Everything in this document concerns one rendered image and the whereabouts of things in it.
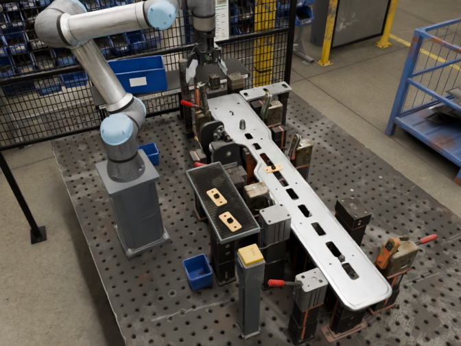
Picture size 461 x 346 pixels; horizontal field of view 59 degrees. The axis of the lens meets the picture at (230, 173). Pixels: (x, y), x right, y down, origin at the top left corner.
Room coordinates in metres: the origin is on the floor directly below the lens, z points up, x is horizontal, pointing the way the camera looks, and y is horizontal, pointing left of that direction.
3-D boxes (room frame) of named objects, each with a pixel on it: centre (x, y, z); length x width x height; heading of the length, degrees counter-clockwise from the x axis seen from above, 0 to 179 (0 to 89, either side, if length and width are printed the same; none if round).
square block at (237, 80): (2.10, -0.04, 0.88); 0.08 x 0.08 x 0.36; 22
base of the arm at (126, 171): (1.26, 0.42, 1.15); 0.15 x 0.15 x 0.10
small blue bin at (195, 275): (1.01, 0.14, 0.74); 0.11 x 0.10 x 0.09; 22
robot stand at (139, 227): (1.26, 0.42, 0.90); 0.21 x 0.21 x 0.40; 28
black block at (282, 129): (1.68, -0.25, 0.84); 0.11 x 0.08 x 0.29; 112
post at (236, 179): (1.19, -0.02, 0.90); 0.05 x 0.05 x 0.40; 22
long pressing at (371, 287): (1.35, -0.20, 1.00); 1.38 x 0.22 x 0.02; 22
